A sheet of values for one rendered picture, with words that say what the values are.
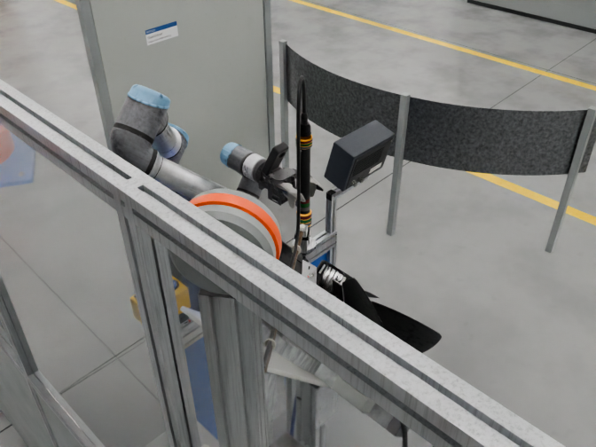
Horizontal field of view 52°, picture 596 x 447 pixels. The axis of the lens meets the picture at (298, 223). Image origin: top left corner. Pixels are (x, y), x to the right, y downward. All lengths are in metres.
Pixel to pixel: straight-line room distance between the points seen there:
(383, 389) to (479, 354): 2.83
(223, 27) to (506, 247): 2.16
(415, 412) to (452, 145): 3.11
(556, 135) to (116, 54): 2.35
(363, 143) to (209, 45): 1.53
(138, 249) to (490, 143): 2.96
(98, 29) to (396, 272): 2.09
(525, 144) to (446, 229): 0.83
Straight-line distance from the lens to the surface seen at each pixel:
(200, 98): 3.77
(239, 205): 0.85
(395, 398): 0.53
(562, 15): 7.85
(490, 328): 3.50
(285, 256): 1.73
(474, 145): 3.58
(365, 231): 4.00
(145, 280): 0.80
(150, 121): 1.78
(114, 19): 3.33
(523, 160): 3.66
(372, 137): 2.49
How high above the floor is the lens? 2.44
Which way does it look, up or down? 37 degrees down
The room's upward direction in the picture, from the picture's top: straight up
